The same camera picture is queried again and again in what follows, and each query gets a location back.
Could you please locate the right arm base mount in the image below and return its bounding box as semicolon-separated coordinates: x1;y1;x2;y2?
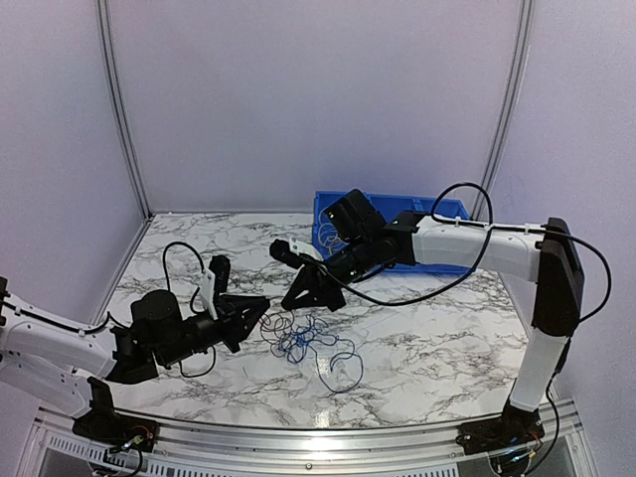
455;414;545;455

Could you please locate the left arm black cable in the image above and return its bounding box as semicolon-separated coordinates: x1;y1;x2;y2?
162;240;218;379

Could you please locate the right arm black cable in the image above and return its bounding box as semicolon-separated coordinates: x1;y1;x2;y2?
317;182;613;324

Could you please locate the middle blue storage bin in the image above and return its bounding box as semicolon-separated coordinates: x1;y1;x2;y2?
366;194;434;274

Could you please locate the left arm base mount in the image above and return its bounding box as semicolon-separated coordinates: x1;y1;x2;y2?
72;410;159;452

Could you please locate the left blue storage bin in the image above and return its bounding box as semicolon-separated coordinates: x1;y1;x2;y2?
312;191;347;258

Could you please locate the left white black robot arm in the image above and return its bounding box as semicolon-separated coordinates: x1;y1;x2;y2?
1;289;269;442

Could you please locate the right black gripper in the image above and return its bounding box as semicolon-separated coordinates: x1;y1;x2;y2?
281;235;377;312

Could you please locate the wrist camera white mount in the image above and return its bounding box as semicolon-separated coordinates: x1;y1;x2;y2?
199;254;231;320
269;238;323;270

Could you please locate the coloured wire bundle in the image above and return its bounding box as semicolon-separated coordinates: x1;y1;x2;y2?
257;311;365;395

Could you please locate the left aluminium corner post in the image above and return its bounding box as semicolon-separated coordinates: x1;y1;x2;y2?
94;0;153;222

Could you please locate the blue storage bin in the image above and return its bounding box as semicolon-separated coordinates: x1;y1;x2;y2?
312;191;347;258
387;196;469;275
366;194;434;274

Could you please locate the aluminium corner post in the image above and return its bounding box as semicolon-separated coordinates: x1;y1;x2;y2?
480;0;536;196
94;0;153;222

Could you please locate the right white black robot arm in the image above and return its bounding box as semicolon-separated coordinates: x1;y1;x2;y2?
269;189;584;445

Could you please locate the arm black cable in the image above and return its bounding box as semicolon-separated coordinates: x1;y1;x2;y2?
317;182;613;324
162;240;218;379

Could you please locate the aluminium front rail frame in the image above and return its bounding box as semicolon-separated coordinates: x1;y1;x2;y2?
14;392;605;477

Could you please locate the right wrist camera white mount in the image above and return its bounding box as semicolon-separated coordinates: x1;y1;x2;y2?
269;238;323;270

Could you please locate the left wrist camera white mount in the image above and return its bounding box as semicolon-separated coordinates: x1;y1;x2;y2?
199;254;231;320

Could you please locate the right aluminium corner post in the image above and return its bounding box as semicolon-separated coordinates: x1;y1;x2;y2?
480;0;536;196

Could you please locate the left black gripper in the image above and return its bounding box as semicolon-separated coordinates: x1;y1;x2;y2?
159;295;270;368

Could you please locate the right blue storage bin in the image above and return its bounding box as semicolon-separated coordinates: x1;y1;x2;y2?
387;196;469;275

